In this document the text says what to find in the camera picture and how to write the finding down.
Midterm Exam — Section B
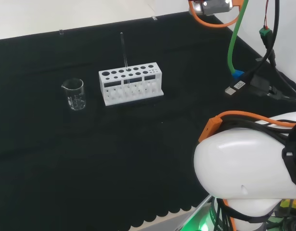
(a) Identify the green cable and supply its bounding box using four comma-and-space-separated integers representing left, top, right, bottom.
227, 0, 250, 74

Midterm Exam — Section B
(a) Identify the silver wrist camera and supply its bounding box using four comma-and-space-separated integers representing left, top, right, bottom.
189, 0, 235, 16

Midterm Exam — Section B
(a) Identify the blue cable connector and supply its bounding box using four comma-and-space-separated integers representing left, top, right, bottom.
232, 69, 246, 80

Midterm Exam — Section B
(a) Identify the orange cable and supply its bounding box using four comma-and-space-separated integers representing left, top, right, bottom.
188, 0, 250, 28

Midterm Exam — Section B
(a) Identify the white test tube rack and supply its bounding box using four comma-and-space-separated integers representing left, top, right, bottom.
98, 62, 165, 107

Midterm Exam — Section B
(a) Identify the green terminal connector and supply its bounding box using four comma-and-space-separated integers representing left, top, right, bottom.
259, 27, 273, 40

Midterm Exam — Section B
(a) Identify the black and silver plug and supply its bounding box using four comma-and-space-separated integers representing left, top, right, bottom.
224, 78, 246, 97

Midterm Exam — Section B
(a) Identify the thin red black wire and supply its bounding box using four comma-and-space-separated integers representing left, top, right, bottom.
263, 0, 270, 29

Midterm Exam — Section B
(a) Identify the black bench cloth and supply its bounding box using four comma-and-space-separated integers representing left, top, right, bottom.
0, 11, 296, 231

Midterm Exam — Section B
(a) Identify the black cable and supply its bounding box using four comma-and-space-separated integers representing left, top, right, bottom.
244, 0, 281, 82

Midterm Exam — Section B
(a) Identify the clear glass beaker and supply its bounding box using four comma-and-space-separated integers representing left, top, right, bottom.
61, 78, 87, 111

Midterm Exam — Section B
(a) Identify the clear glass rod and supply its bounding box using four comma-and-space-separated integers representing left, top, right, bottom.
120, 32, 131, 85

